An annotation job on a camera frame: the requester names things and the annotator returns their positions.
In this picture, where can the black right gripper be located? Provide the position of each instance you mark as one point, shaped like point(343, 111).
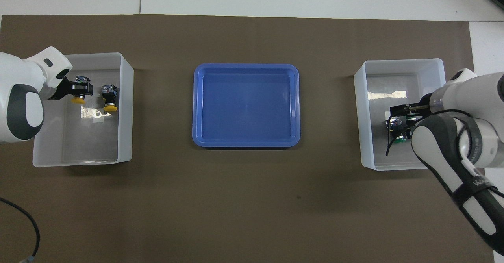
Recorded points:
point(425, 101)

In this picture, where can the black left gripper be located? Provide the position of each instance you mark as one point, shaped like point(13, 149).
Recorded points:
point(61, 89)

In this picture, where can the yellow push button switch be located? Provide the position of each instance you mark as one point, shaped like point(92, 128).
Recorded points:
point(78, 100)
point(110, 97)

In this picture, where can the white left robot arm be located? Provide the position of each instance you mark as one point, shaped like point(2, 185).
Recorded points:
point(19, 97)

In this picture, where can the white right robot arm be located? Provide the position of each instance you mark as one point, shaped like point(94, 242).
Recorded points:
point(472, 145)

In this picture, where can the white paper label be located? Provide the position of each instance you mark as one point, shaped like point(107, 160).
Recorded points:
point(98, 118)

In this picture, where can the clear plastic box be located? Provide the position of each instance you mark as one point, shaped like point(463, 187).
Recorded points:
point(78, 145)
point(378, 82)

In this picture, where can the blue plastic tray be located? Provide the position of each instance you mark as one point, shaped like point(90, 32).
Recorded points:
point(246, 101)

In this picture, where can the brown paper mat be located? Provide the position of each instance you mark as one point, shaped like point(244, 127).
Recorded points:
point(244, 200)

